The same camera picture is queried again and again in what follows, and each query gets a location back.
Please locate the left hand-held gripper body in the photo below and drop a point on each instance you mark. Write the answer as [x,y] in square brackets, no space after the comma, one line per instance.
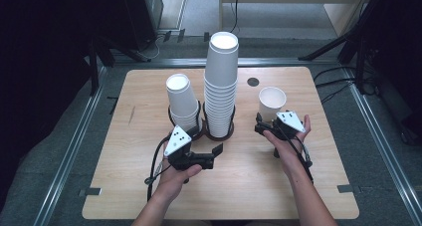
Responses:
[177,141]

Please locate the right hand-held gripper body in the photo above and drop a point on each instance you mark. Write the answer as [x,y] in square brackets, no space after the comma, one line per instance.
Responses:
[290,121]

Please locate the white paper cup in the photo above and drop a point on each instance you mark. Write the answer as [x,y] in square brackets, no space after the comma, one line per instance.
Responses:
[272,98]

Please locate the tall stack of white cups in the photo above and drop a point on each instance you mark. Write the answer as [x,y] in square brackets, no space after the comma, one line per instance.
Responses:
[221,70]

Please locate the person's right hand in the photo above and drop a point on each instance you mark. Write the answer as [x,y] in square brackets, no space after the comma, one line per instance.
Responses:
[285,153]

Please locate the person's left hand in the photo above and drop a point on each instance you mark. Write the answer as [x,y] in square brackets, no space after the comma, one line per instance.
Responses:
[172,182]

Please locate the black round table grommet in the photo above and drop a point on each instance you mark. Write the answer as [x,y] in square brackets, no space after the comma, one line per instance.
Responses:
[253,82]

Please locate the short stack of white cups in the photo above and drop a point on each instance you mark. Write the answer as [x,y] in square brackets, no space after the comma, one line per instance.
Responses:
[181,96]

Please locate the black tripod stand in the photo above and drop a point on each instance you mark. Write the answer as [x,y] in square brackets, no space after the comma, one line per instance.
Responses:
[326,46]

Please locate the dark tape strip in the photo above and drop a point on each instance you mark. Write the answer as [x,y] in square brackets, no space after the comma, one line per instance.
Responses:
[181,35]
[206,37]
[167,36]

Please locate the black metal stand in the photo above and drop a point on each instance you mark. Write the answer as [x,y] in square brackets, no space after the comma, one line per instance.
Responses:
[94,73]

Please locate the light wooden furniture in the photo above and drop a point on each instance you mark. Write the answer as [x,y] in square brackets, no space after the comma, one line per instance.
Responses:
[341,18]

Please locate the dark cabinet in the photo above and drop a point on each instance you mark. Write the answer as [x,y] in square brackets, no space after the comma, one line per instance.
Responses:
[139,13]

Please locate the dark curtain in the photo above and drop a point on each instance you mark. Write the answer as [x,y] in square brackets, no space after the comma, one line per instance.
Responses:
[401,53]
[40,70]

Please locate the aluminium floor rail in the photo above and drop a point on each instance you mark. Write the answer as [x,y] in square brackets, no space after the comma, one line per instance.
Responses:
[71,146]
[272,61]
[384,146]

